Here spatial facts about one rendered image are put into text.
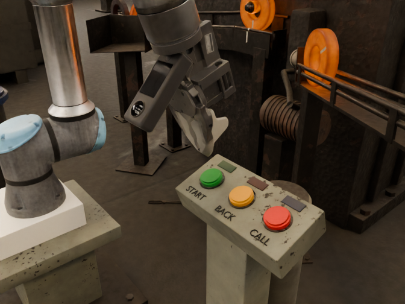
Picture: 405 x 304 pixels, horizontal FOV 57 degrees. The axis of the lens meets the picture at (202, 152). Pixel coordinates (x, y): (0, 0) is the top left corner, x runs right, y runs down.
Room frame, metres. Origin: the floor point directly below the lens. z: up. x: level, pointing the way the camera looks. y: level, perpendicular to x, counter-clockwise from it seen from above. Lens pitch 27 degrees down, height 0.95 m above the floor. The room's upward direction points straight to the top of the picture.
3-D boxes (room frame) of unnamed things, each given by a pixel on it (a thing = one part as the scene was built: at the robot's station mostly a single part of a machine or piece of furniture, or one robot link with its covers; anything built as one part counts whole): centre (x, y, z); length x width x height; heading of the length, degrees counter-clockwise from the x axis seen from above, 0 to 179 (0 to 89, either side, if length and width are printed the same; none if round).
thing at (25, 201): (0.84, 0.45, 0.41); 0.15 x 0.15 x 0.10
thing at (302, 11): (1.33, -0.36, 0.68); 0.11 x 0.08 x 0.24; 129
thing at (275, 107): (1.16, -0.31, 0.27); 0.22 x 0.13 x 0.53; 39
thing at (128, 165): (1.72, 0.34, 0.36); 0.26 x 0.20 x 0.72; 74
